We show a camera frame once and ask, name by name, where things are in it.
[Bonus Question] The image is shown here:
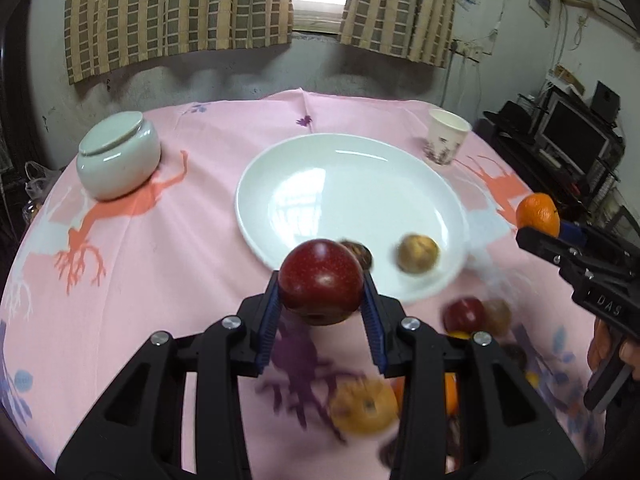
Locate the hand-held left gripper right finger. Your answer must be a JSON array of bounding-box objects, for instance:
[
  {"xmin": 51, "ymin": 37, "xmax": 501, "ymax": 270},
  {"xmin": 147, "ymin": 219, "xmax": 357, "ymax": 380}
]
[{"xmin": 361, "ymin": 272, "xmax": 586, "ymax": 480}]

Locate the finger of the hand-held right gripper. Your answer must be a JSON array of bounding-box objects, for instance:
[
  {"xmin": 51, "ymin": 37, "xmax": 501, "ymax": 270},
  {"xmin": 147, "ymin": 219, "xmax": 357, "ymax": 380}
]
[
  {"xmin": 516, "ymin": 227, "xmax": 601, "ymax": 283},
  {"xmin": 559, "ymin": 220, "xmax": 640, "ymax": 263}
]

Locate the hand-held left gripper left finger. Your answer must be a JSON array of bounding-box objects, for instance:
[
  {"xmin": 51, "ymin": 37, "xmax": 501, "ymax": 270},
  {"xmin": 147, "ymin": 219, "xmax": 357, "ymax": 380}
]
[{"xmin": 55, "ymin": 271, "xmax": 281, "ymax": 480}]

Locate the orange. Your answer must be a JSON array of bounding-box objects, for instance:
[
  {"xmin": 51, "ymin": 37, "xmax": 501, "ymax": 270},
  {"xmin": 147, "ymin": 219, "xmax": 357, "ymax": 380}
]
[
  {"xmin": 516, "ymin": 192, "xmax": 561, "ymax": 238},
  {"xmin": 392, "ymin": 372, "xmax": 460, "ymax": 416}
]

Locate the dark red apple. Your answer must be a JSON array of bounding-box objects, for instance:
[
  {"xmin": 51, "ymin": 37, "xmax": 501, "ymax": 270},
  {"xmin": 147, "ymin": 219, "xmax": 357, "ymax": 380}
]
[
  {"xmin": 442, "ymin": 296, "xmax": 486, "ymax": 335},
  {"xmin": 277, "ymin": 239, "xmax": 366, "ymax": 327}
]

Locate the white plate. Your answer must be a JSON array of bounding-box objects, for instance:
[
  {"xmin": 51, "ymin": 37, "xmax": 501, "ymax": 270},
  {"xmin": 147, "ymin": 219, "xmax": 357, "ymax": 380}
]
[{"xmin": 235, "ymin": 133, "xmax": 470, "ymax": 306}]

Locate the person's right hand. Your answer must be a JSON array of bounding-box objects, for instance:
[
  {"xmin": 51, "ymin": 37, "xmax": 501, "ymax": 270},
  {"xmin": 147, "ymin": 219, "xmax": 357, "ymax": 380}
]
[{"xmin": 587, "ymin": 317, "xmax": 640, "ymax": 383}]

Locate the large tan round fruit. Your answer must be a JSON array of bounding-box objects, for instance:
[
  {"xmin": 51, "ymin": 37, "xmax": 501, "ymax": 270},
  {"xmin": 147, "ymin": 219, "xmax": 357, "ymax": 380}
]
[{"xmin": 329, "ymin": 377, "xmax": 399, "ymax": 436}]

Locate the dark brown round fruit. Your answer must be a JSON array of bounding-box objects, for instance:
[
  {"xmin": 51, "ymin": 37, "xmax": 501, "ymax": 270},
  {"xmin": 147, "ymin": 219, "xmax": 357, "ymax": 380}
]
[{"xmin": 340, "ymin": 240, "xmax": 373, "ymax": 271}]

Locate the black monitor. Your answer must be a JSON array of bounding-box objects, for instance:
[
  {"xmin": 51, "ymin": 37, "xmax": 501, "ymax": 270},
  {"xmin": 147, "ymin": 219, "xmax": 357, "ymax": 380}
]
[{"xmin": 537, "ymin": 97, "xmax": 613, "ymax": 173}]

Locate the black media shelf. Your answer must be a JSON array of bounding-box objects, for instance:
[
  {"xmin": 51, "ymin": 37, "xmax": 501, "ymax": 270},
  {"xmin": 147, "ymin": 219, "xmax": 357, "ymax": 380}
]
[{"xmin": 482, "ymin": 87, "xmax": 640, "ymax": 241}]

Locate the pink printed tablecloth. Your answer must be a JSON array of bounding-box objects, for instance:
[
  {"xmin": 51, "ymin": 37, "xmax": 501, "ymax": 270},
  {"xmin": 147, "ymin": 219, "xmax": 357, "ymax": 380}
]
[{"xmin": 0, "ymin": 87, "xmax": 608, "ymax": 480}]

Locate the printed paper cup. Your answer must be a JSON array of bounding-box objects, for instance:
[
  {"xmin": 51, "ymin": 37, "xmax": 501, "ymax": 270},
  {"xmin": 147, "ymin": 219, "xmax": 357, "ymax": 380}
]
[{"xmin": 425, "ymin": 108, "xmax": 472, "ymax": 167}]

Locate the white ceramic lidded jar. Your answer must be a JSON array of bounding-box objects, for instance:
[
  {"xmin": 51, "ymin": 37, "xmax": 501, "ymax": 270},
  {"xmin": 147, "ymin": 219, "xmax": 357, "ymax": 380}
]
[{"xmin": 76, "ymin": 111, "xmax": 162, "ymax": 202}]

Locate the clear plastic bag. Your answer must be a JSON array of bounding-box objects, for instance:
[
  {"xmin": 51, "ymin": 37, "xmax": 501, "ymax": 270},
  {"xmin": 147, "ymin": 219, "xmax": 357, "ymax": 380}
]
[{"xmin": 22, "ymin": 160, "xmax": 63, "ymax": 223}]

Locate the checked brown curtain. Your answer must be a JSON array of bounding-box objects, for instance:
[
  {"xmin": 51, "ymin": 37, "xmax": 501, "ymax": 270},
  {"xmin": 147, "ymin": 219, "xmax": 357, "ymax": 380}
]
[
  {"xmin": 64, "ymin": 0, "xmax": 295, "ymax": 86},
  {"xmin": 339, "ymin": 0, "xmax": 460, "ymax": 68}
]

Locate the wall power socket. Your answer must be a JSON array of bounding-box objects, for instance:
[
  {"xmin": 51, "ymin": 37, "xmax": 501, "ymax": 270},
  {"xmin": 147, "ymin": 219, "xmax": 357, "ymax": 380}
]
[{"xmin": 450, "ymin": 40, "xmax": 483, "ymax": 59}]

